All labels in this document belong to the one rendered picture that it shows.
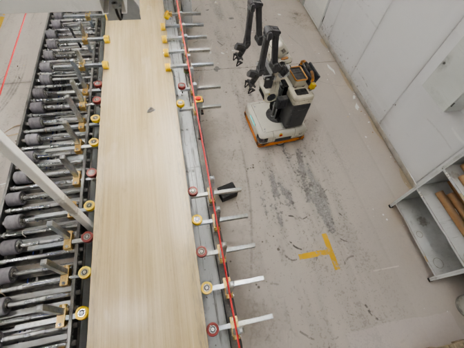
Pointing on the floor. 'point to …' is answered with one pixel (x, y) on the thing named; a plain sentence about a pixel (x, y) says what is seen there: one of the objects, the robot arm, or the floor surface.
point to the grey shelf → (436, 220)
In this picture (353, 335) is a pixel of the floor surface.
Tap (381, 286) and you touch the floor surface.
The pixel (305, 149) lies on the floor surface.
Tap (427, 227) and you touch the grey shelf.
